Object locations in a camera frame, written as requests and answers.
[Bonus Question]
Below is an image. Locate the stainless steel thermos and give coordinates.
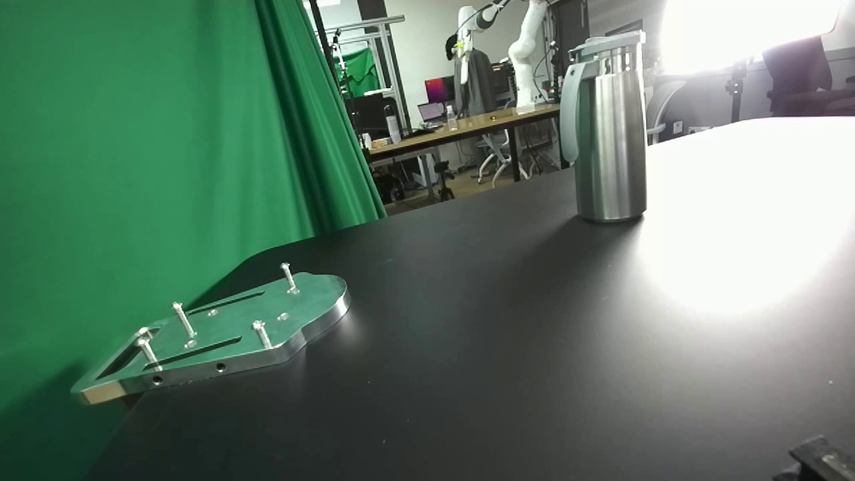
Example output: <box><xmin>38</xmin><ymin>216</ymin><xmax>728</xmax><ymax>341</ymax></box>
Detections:
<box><xmin>559</xmin><ymin>30</ymin><xmax>650</xmax><ymax>225</ymax></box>

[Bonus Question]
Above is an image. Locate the wooden background table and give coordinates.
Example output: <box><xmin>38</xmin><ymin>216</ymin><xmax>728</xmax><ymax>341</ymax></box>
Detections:
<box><xmin>363</xmin><ymin>101</ymin><xmax>563</xmax><ymax>202</ymax></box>

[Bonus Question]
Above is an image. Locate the silver bolt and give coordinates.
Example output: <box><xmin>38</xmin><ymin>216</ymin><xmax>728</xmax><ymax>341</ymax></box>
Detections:
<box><xmin>133</xmin><ymin>327</ymin><xmax>167</xmax><ymax>375</ymax></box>
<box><xmin>252</xmin><ymin>319</ymin><xmax>279</xmax><ymax>353</ymax></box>
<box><xmin>279</xmin><ymin>260</ymin><xmax>301</xmax><ymax>297</ymax></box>
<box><xmin>172</xmin><ymin>299</ymin><xmax>200</xmax><ymax>351</ymax></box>

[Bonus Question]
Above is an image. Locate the dark computer monitor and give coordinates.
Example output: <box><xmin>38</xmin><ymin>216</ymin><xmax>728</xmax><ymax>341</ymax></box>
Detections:
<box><xmin>423</xmin><ymin>75</ymin><xmax>456</xmax><ymax>106</ymax></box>

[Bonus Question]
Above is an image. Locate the metal mounting plate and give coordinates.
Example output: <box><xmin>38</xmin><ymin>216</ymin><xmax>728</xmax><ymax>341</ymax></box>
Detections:
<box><xmin>69</xmin><ymin>271</ymin><xmax>354</xmax><ymax>409</ymax></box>

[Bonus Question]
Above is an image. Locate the green fabric backdrop curtain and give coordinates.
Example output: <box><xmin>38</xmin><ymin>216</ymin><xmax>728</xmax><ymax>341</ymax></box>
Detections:
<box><xmin>0</xmin><ymin>0</ymin><xmax>390</xmax><ymax>481</ymax></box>

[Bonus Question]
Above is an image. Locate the dark office chair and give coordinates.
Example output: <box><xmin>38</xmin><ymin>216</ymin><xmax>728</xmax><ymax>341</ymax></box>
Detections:
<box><xmin>762</xmin><ymin>35</ymin><xmax>836</xmax><ymax>117</ymax></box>

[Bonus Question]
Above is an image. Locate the black clamp corner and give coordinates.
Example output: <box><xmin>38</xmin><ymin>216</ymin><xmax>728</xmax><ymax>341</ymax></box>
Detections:
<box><xmin>773</xmin><ymin>434</ymin><xmax>855</xmax><ymax>481</ymax></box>

